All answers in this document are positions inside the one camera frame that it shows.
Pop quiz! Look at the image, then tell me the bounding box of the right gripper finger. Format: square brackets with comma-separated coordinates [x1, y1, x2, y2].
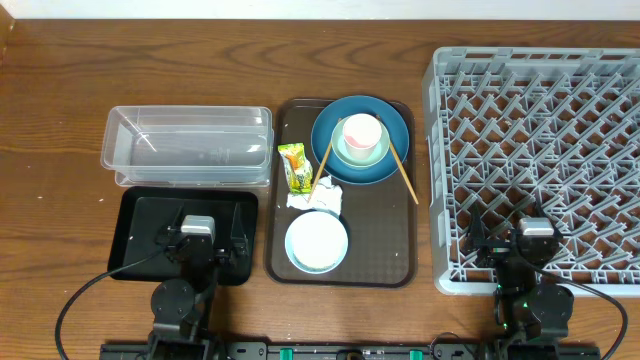
[534, 202, 550, 220]
[464, 204, 486, 250]

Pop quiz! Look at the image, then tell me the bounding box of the light blue bowl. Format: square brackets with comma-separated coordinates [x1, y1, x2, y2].
[284, 211, 349, 275]

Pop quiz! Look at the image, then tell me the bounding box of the yellow green snack wrapper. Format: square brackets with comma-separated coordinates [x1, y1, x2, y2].
[278, 143, 313, 194]

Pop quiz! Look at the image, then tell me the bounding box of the white napkin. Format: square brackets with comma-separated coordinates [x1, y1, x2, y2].
[286, 176, 343, 216]

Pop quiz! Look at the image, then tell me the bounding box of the pink cup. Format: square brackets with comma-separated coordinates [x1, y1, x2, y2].
[343, 113, 382, 160]

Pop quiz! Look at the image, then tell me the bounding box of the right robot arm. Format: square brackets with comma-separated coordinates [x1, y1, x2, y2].
[463, 205, 574, 359]

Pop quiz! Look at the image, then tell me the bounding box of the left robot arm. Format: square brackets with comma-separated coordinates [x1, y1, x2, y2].
[147, 204, 249, 360]

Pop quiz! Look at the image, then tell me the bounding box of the black waste tray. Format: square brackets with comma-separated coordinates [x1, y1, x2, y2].
[107, 187, 258, 286]

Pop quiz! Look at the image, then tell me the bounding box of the grey dishwasher rack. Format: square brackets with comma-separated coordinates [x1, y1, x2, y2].
[422, 47, 639, 298]

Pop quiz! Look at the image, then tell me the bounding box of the brown serving tray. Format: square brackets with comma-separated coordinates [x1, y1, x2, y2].
[264, 99, 417, 288]

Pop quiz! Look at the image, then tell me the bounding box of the clear plastic bin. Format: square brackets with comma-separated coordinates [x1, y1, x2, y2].
[101, 105, 274, 187]

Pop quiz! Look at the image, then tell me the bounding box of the light green bowl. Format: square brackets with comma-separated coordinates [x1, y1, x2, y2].
[331, 120, 390, 169]

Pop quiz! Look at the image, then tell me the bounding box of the dark blue plate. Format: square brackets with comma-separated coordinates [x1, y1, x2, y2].
[311, 95, 414, 185]

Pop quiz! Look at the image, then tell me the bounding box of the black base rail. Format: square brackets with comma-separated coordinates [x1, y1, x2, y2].
[98, 340, 601, 360]

